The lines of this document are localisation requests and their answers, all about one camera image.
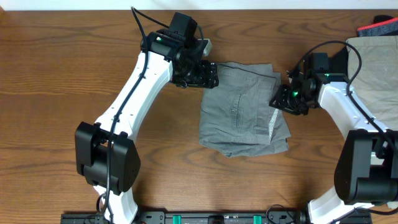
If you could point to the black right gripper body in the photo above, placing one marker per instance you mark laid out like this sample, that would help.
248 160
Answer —
293 100

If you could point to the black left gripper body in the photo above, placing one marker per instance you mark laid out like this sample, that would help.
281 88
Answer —
196 74

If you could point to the grey shorts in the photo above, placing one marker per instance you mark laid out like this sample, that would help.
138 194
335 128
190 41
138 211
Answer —
236 118

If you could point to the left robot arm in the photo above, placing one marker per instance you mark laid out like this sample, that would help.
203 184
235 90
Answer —
106 155

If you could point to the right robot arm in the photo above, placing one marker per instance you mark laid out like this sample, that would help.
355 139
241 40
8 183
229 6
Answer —
366 172

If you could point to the black garment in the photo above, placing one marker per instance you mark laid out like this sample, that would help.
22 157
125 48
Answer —
339 62

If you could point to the khaki folded shorts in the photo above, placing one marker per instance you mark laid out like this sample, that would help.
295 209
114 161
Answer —
376 83

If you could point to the dark grey red-trimmed garment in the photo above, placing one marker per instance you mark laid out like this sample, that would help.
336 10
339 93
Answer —
383 25

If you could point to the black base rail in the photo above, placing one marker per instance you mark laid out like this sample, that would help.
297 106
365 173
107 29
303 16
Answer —
210 218

